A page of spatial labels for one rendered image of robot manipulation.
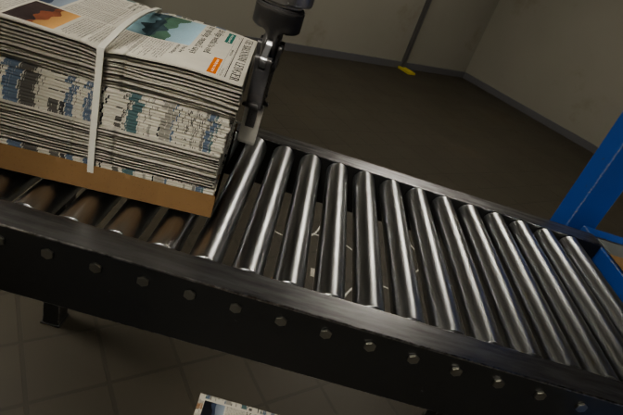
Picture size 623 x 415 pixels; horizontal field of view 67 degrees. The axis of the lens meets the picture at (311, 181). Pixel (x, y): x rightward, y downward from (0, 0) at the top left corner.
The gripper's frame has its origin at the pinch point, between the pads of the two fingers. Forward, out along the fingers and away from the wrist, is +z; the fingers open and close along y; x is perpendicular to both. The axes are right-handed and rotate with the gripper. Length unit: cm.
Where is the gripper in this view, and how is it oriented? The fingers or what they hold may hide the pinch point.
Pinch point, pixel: (250, 123)
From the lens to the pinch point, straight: 81.1
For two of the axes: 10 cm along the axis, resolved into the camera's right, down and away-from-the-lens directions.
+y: -0.8, 4.7, -8.8
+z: -2.9, 8.3, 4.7
